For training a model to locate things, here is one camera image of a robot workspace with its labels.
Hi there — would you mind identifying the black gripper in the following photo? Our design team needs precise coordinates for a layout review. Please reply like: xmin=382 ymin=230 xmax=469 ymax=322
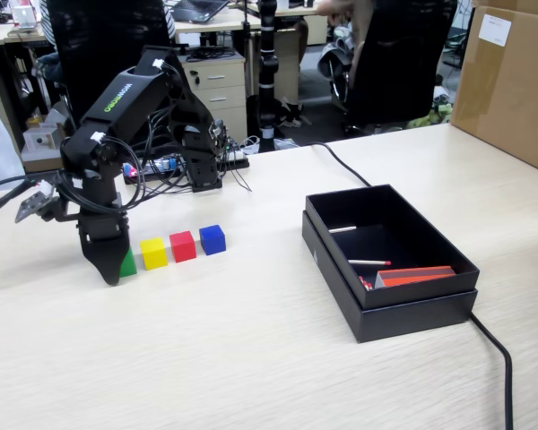
xmin=75 ymin=208 xmax=132 ymax=288

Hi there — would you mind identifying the green cube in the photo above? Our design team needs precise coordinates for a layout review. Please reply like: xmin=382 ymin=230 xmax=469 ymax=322
xmin=118 ymin=245 xmax=138 ymax=278

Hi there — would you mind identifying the yellow cube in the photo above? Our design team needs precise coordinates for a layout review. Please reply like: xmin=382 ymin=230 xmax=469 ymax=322
xmin=139 ymin=236 xmax=169 ymax=271

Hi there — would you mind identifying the red cube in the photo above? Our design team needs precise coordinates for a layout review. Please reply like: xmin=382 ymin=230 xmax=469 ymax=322
xmin=169 ymin=230 xmax=198 ymax=263

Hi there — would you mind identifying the blue cube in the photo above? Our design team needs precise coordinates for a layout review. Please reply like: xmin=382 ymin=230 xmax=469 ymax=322
xmin=198 ymin=224 xmax=227 ymax=256

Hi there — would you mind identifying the small white product box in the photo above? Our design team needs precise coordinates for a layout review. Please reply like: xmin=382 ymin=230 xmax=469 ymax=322
xmin=22 ymin=125 xmax=68 ymax=162

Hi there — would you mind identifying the black cardboard box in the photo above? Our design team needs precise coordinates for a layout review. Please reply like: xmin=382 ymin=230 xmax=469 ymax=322
xmin=304 ymin=182 xmax=482 ymax=311

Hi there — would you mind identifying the black open box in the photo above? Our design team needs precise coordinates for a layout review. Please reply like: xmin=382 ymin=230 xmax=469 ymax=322
xmin=300 ymin=210 xmax=479 ymax=345

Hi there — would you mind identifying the large brown cardboard box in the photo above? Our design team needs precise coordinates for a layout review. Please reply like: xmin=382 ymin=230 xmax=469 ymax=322
xmin=449 ymin=0 xmax=538 ymax=178

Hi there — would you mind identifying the black controller board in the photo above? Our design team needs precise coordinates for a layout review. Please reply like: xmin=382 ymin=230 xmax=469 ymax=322
xmin=122 ymin=150 xmax=251 ymax=185

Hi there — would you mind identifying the beige drawer cabinet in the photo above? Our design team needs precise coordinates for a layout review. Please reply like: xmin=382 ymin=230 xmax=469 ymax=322
xmin=178 ymin=47 xmax=247 ymax=144

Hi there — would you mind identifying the black office chair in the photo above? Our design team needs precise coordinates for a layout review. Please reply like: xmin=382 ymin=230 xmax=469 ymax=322
xmin=329 ymin=0 xmax=458 ymax=138
xmin=47 ymin=0 xmax=175 ymax=149

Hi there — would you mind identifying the black pole with white rings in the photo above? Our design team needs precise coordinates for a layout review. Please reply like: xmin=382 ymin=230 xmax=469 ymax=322
xmin=256 ymin=0 xmax=280 ymax=141

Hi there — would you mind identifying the dark laptop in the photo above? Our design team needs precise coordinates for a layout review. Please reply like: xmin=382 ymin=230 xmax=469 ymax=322
xmin=169 ymin=0 xmax=230 ymax=24

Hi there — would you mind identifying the orange matchbox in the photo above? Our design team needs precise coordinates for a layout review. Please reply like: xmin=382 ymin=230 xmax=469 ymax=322
xmin=374 ymin=265 xmax=457 ymax=290

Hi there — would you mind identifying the white shipping label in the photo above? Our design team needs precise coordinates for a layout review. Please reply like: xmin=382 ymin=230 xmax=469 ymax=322
xmin=479 ymin=13 xmax=512 ymax=47

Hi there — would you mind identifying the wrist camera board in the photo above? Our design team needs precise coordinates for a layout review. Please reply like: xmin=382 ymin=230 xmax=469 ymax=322
xmin=13 ymin=186 xmax=68 ymax=224

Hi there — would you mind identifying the black camera cable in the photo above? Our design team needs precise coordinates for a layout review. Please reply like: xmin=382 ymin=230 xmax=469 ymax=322
xmin=0 ymin=174 xmax=50 ymax=225

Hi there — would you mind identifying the thin black wire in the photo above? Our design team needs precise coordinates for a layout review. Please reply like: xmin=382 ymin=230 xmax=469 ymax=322
xmin=230 ymin=168 xmax=254 ymax=193

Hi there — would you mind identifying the thick black power cable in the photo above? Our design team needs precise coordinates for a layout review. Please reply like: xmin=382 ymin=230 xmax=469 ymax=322
xmin=307 ymin=142 xmax=516 ymax=430

